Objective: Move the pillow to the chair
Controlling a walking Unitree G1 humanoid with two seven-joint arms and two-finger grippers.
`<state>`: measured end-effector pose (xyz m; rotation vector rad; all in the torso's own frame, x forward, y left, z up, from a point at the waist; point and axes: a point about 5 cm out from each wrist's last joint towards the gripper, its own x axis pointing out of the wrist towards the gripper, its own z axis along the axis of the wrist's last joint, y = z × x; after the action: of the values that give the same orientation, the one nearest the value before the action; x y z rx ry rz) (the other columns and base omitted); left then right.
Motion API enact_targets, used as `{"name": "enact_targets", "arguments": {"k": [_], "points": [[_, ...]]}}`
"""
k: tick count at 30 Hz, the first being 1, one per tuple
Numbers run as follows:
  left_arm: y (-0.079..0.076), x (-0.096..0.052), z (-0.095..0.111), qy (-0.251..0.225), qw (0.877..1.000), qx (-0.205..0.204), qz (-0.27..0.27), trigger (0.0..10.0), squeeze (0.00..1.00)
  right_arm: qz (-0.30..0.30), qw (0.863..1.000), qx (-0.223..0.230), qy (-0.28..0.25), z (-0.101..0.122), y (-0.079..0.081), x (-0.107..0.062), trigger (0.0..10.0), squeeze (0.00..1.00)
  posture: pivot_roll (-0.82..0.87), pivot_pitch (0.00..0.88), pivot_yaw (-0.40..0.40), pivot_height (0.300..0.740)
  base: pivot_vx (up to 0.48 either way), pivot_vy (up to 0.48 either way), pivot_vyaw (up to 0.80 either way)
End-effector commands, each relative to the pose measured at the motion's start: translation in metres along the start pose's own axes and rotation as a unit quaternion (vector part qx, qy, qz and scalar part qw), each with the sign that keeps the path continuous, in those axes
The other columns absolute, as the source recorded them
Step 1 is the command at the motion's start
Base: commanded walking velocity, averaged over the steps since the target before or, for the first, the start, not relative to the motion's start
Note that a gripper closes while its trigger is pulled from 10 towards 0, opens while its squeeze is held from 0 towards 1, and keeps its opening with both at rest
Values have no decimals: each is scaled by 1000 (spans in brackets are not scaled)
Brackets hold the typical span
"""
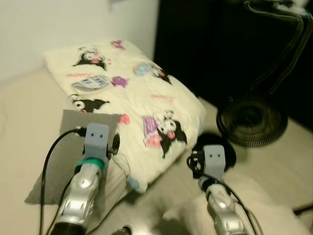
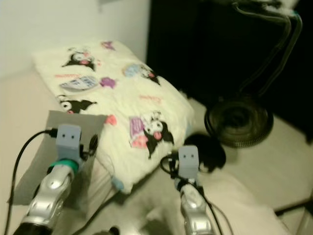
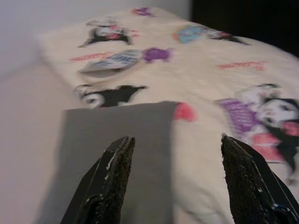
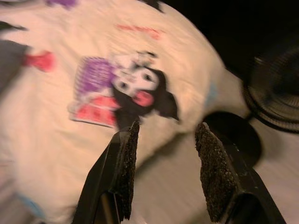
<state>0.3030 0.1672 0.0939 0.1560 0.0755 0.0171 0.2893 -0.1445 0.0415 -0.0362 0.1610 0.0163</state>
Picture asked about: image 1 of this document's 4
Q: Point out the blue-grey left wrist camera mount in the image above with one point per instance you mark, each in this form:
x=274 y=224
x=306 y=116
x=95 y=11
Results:
x=97 y=139

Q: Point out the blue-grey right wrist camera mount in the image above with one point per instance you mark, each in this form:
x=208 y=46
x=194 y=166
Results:
x=214 y=161

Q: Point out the black bent tube stand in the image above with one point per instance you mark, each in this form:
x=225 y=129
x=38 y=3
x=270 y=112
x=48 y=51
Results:
x=292 y=44

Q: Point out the black round disc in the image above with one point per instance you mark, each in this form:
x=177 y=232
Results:
x=230 y=152

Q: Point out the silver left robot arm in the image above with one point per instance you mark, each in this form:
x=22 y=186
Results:
x=80 y=196

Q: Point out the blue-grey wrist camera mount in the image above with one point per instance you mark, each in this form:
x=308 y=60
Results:
x=97 y=139
x=214 y=161

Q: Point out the grey flat pad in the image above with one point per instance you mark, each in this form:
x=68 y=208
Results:
x=58 y=161

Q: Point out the cartoon print cream pillow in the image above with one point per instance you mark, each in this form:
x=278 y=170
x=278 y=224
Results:
x=137 y=103

